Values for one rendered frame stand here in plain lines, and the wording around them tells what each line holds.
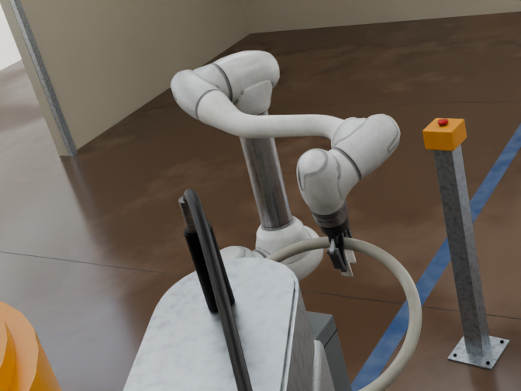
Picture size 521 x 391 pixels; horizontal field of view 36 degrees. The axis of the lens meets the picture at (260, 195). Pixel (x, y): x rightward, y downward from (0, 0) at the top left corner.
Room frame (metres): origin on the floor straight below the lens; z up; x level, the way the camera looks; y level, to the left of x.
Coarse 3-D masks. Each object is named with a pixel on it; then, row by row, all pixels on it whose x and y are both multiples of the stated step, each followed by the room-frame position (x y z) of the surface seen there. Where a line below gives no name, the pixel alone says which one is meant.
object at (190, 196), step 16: (192, 192) 0.94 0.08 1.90; (192, 208) 0.91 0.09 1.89; (208, 224) 0.89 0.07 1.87; (208, 240) 0.86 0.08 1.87; (208, 256) 0.84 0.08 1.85; (224, 288) 0.81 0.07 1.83; (224, 304) 0.79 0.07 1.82; (224, 320) 0.77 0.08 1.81; (240, 352) 0.74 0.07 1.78; (240, 368) 0.72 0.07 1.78; (240, 384) 0.71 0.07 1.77
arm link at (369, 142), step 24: (216, 96) 2.09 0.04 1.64; (216, 120) 2.04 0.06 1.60; (240, 120) 1.99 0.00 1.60; (264, 120) 1.96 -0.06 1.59; (288, 120) 1.93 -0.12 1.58; (312, 120) 1.90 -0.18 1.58; (336, 120) 1.86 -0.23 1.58; (360, 120) 1.80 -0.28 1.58; (384, 120) 1.78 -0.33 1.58; (336, 144) 1.77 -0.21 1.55; (360, 144) 1.73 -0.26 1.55; (384, 144) 1.74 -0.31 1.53; (360, 168) 1.71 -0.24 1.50
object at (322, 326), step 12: (312, 312) 2.23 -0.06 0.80; (312, 324) 2.16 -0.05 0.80; (324, 324) 2.14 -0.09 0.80; (312, 336) 2.10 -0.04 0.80; (324, 336) 2.12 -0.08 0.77; (336, 336) 2.17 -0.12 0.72; (324, 348) 2.11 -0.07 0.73; (336, 348) 2.16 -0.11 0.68; (336, 360) 2.15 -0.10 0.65; (336, 372) 2.13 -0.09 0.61; (336, 384) 2.12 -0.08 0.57; (348, 384) 2.17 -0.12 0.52
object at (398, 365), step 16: (304, 240) 1.84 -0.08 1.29; (320, 240) 1.82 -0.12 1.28; (352, 240) 1.78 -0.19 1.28; (272, 256) 1.82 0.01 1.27; (288, 256) 1.82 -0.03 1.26; (384, 256) 1.71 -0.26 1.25; (400, 272) 1.65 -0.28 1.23; (416, 304) 1.56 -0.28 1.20; (416, 320) 1.52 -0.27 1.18; (416, 336) 1.49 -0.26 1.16; (400, 352) 1.47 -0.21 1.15; (400, 368) 1.44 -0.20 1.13; (384, 384) 1.41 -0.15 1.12
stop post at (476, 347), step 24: (456, 120) 2.79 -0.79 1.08; (432, 144) 2.76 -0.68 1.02; (456, 144) 2.72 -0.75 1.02; (456, 168) 2.74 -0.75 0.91; (456, 192) 2.73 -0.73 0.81; (456, 216) 2.74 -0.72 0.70; (456, 240) 2.76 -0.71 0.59; (456, 264) 2.77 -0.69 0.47; (456, 288) 2.78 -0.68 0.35; (480, 288) 2.77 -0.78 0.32; (480, 312) 2.75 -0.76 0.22; (480, 336) 2.73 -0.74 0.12; (456, 360) 2.75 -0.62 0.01; (480, 360) 2.71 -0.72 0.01
